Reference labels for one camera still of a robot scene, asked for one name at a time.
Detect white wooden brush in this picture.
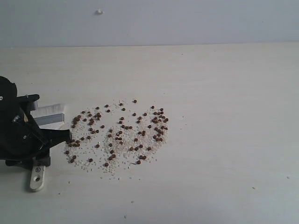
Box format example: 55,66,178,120
30,104,65,192

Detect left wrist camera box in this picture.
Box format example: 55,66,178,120
16,94,40,113

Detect brown beans and crumbs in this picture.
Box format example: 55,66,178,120
63,99,169,180

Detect small white wall hook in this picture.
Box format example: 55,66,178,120
95,9,104,15

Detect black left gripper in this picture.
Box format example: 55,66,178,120
0,76,71,167

